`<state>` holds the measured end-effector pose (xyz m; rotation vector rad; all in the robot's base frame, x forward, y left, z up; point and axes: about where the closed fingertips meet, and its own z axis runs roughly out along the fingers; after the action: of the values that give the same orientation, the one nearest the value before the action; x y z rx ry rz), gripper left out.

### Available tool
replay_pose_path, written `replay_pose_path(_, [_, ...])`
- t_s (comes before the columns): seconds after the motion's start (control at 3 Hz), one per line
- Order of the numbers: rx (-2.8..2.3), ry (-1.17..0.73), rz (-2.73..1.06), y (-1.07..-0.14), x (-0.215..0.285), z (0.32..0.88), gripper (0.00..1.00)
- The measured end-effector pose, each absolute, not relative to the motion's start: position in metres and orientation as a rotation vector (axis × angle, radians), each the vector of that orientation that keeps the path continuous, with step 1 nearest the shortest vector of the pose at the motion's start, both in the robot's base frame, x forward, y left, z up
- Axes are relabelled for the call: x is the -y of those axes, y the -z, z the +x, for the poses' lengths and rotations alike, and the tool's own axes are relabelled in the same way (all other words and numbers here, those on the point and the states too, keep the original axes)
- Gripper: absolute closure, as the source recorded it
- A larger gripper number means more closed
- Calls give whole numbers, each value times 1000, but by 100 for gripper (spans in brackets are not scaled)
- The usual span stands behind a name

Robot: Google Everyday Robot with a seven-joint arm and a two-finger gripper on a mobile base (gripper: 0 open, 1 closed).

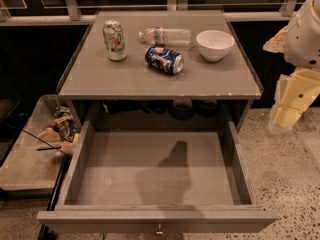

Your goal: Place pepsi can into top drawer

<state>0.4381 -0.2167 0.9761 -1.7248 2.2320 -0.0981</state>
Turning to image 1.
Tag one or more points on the open grey top drawer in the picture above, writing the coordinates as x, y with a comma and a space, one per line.
122, 181

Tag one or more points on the white ceramic bowl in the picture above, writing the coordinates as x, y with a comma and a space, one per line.
214, 45

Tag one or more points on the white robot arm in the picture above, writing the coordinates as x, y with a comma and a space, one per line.
299, 42

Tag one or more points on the snack bags pile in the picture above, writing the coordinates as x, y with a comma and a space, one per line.
61, 135

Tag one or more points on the metal drawer knob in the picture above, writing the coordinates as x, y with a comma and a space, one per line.
159, 231

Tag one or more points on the grey plastic bin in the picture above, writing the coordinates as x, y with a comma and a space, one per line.
27, 170

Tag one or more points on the metal window railing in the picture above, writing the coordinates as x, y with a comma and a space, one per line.
61, 12

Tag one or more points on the clear plastic water bottle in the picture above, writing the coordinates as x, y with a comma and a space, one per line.
161, 36

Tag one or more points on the blue pepsi can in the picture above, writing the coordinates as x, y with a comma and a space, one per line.
163, 59

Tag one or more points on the green white soda can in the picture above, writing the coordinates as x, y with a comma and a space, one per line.
114, 40

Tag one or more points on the grey cabinet with top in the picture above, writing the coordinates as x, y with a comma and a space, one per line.
93, 76

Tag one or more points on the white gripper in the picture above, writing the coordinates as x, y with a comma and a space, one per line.
302, 40

